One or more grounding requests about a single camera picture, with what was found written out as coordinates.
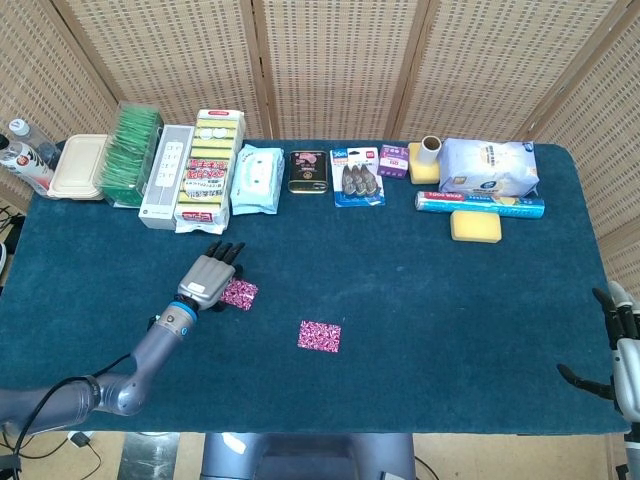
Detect light blue wet wipes pack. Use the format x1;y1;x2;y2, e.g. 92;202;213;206
230;144;286;217

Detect grey robot torso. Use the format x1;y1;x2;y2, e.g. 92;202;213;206
199;432;417;480

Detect beige lidded lunch box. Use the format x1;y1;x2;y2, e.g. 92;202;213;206
47;133;109;202

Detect white power strip box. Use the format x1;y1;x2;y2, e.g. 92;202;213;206
137;124;196;232

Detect large white tissue pack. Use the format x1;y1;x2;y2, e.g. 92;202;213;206
438;137;542;198

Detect yellow sponge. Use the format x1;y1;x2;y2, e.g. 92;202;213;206
449;209;503;245
406;142;443;186

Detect pink patterned packet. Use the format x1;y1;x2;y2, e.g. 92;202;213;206
219;278;260;312

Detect woven rattan screen panel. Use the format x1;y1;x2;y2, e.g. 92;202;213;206
394;0;626;145
49;0;274;142
0;0;124;201
252;0;431;142
519;0;640;296

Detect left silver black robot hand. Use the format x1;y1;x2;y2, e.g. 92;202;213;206
177;241;247;314

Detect white labelled drink bottle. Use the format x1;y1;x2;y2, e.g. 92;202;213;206
0;133;57;197

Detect gold black meat tin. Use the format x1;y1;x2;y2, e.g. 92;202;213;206
286;149;330;195

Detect grey metal base plate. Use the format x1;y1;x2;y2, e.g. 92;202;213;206
121;432;182;480

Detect yellow sponge multipack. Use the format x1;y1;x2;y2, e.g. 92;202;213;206
174;109;247;236

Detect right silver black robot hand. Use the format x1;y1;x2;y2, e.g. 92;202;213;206
557;281;640;416

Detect teal felt table cover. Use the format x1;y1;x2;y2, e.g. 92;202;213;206
0;138;632;435

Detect small purple box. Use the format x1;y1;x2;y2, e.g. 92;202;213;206
376;144;412;180

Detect clear box green tea bags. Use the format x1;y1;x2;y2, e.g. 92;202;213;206
99;101;166;208

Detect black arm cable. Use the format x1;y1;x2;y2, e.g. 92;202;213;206
0;352;139;480

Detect white paper roll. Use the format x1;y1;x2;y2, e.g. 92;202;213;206
420;135;443;169

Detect blue food wrap roll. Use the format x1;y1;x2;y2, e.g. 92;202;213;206
414;190;547;220

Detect clear water bottle white cap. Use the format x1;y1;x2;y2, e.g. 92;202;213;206
8;117;62;171

